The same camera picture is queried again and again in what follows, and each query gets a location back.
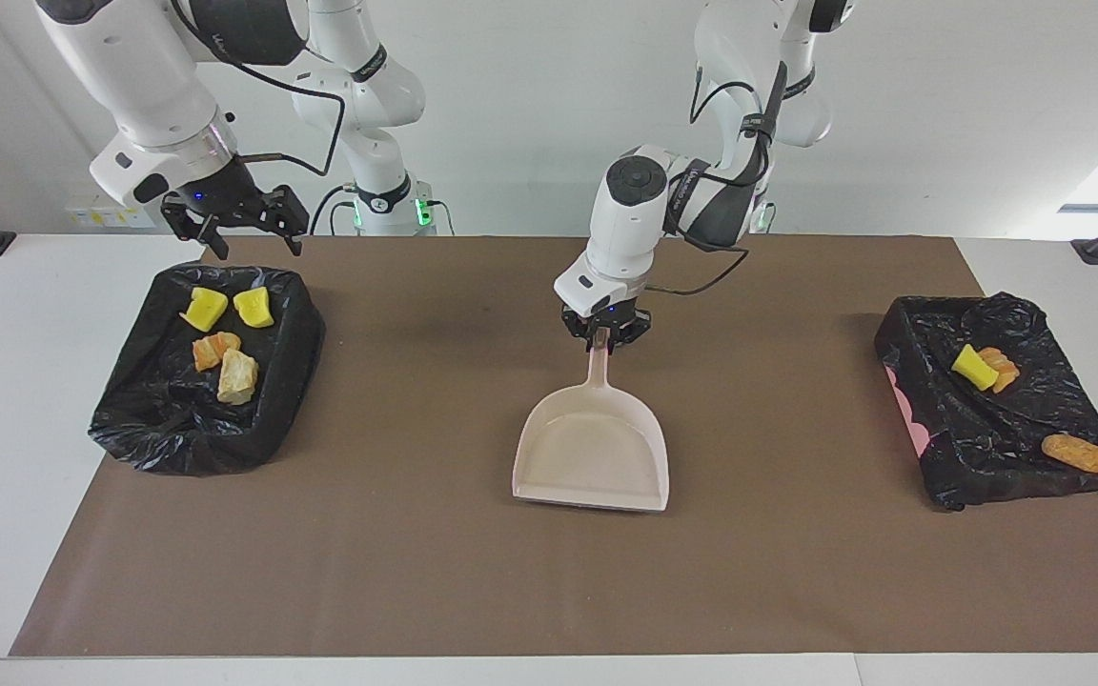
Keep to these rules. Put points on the pale toy food piece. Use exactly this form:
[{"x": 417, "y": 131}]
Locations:
[{"x": 236, "y": 378}]

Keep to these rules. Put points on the pale orange toy pastry piece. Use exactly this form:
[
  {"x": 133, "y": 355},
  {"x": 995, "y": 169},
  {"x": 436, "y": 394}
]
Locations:
[{"x": 213, "y": 350}]

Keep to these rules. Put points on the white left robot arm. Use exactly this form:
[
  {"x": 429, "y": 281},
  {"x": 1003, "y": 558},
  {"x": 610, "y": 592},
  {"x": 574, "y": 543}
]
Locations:
[{"x": 625, "y": 229}]

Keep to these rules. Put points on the yellow sponge with green layer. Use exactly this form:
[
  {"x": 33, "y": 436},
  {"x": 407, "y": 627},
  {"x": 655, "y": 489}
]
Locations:
[{"x": 204, "y": 309}]

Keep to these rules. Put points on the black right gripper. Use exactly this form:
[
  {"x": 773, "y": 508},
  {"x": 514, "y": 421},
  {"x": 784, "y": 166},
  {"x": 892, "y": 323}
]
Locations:
[{"x": 220, "y": 195}]

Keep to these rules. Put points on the pink bin with black bag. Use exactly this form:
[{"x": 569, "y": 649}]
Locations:
[{"x": 997, "y": 429}]

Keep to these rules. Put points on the brown paper table mat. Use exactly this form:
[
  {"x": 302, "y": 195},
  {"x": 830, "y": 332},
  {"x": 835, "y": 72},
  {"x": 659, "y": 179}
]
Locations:
[{"x": 559, "y": 572}]

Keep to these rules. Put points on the white wall socket box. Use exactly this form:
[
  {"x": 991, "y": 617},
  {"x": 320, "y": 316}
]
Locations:
[{"x": 91, "y": 211}]

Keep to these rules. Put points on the small yellow sponge piece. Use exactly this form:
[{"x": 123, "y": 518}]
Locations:
[{"x": 973, "y": 367}]

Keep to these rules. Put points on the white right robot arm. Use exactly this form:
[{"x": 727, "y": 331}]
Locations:
[{"x": 149, "y": 86}]

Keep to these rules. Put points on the bin lined with black bag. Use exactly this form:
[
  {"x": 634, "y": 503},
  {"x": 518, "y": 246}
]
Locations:
[{"x": 177, "y": 429}]

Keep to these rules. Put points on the brown toy croquette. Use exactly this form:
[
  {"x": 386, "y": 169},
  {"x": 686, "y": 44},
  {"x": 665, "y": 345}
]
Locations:
[{"x": 1078, "y": 453}]

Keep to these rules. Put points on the beige plastic dustpan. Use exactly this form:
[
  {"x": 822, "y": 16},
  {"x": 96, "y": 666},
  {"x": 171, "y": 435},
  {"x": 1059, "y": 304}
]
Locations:
[{"x": 592, "y": 448}]

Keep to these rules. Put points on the yellow sponge chunk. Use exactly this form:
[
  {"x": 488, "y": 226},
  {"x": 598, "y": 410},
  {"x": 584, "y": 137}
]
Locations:
[{"x": 254, "y": 307}]

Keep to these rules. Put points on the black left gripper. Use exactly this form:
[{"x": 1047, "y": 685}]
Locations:
[{"x": 606, "y": 316}]

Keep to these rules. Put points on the striped toy croissant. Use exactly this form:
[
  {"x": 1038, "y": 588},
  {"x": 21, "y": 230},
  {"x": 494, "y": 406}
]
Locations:
[{"x": 1005, "y": 367}]

